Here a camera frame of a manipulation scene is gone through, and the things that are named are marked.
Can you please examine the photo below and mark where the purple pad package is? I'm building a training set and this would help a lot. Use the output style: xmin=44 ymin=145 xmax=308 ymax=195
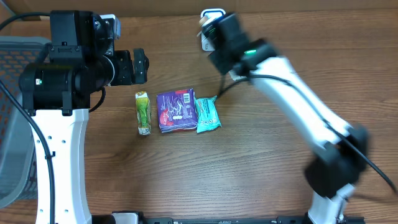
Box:
xmin=157 ymin=88 xmax=198 ymax=133

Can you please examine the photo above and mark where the white barcode scanner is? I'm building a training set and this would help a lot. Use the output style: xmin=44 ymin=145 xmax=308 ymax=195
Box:
xmin=200 ymin=8 xmax=226 ymax=52

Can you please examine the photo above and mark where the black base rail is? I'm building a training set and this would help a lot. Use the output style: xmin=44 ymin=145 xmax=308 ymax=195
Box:
xmin=91 ymin=207 xmax=366 ymax=224

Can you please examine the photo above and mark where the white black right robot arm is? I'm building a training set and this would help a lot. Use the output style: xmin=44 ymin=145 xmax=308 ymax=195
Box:
xmin=200 ymin=13 xmax=369 ymax=223

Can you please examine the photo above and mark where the grey plastic basket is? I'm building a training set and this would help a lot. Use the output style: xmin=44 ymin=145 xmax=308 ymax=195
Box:
xmin=1 ymin=36 xmax=49 ymax=208

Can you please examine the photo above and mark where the teal wipes packet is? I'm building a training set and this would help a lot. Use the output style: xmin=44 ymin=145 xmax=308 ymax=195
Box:
xmin=195 ymin=96 xmax=221 ymax=133

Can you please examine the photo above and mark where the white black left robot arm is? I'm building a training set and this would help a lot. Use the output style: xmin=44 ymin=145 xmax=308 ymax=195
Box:
xmin=19 ymin=11 xmax=149 ymax=224

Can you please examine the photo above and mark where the white tube gold cap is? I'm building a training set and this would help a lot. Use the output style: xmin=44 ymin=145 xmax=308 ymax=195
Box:
xmin=197 ymin=16 xmax=214 ymax=38

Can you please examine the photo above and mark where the green yellow snack packet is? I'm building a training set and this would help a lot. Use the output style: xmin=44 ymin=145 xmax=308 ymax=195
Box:
xmin=136 ymin=91 xmax=152 ymax=136

